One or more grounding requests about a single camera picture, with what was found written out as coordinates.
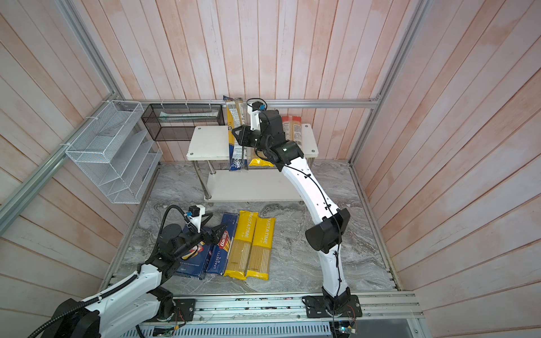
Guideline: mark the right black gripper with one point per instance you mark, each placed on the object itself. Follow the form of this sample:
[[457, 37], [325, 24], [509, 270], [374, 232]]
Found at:
[[245, 141]]

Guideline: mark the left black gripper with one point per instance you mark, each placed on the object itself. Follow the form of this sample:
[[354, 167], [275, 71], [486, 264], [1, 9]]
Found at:
[[215, 237]]

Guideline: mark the dark blue spaghetti bag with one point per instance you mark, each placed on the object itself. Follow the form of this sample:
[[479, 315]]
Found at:
[[237, 153]]

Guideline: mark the yellow Pastatime spaghetti bag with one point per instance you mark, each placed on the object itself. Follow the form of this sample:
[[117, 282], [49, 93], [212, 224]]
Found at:
[[260, 255], [238, 257], [257, 162]]

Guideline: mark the red spaghetti bag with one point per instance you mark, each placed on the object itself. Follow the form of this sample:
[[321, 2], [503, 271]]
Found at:
[[292, 128]]

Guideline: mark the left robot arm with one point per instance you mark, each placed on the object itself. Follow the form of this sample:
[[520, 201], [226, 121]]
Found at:
[[140, 296]]

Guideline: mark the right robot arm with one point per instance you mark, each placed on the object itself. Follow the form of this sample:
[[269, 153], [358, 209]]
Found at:
[[330, 221]]

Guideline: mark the white two-tier shelf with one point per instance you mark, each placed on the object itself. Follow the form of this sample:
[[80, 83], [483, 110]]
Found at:
[[210, 143]]

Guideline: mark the blue Barilla spaghetti box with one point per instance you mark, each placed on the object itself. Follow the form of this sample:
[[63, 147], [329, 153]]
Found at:
[[219, 254]]

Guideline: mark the blue Barilla rigatoni box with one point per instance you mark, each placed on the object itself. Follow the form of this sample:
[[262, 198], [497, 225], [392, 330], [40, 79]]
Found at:
[[194, 264]]

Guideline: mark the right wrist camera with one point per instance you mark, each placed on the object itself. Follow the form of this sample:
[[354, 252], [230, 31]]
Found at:
[[254, 107]]

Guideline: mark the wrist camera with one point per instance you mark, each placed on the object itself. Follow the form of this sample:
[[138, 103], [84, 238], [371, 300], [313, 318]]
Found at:
[[254, 107], [194, 217]]

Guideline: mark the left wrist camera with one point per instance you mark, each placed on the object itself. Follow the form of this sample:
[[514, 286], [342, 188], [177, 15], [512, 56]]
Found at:
[[194, 217]]

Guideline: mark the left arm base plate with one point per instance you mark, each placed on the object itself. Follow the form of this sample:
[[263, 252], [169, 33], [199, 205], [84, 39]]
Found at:
[[178, 310]]

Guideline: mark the black mesh wall basket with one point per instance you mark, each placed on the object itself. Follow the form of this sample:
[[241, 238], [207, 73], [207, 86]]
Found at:
[[177, 122]]

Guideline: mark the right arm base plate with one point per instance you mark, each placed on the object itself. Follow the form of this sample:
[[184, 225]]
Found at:
[[323, 307]]

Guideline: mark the white wire mesh organizer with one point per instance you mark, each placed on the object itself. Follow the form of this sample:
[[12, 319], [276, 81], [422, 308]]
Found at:
[[119, 159]]

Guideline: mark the aluminium mounting rail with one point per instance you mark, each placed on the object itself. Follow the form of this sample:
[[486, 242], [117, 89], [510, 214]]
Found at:
[[282, 307]]

